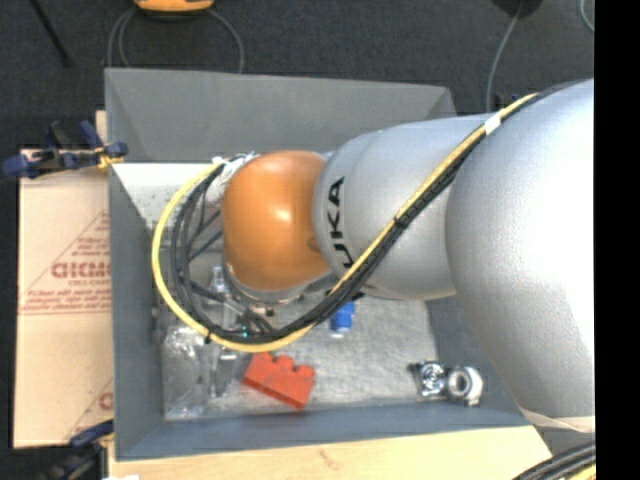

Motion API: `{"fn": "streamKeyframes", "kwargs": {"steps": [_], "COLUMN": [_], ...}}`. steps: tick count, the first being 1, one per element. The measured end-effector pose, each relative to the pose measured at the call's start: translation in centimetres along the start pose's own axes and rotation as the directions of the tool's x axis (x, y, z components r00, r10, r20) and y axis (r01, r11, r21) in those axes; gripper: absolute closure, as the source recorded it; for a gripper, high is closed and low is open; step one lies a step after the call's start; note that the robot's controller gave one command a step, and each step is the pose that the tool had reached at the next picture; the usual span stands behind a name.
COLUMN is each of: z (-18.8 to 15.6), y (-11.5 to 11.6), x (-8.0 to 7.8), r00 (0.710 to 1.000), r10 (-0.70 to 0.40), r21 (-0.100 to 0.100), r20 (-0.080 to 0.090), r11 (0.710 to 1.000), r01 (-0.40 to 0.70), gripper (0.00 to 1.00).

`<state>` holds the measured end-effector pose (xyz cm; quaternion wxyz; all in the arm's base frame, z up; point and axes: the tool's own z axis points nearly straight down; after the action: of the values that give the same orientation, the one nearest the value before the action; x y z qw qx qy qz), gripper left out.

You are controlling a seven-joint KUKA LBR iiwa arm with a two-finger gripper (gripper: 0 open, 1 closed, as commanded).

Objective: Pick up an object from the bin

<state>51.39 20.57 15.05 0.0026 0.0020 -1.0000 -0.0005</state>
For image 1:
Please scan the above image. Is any shiny metal pipe fitting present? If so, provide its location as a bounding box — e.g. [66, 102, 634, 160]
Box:
[408, 359, 486, 409]

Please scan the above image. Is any orange-red toy brick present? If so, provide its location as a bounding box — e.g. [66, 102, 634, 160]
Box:
[241, 351, 318, 411]

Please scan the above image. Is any brown cardboard board red print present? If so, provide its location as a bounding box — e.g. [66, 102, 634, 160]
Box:
[11, 166, 116, 450]

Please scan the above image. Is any grey metal bin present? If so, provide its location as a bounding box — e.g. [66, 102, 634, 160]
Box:
[103, 67, 532, 462]

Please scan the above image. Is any clear plastic bag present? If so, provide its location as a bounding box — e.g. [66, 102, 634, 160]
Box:
[161, 324, 217, 416]

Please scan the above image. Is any blue cylinder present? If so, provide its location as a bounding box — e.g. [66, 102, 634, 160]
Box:
[329, 301, 357, 340]

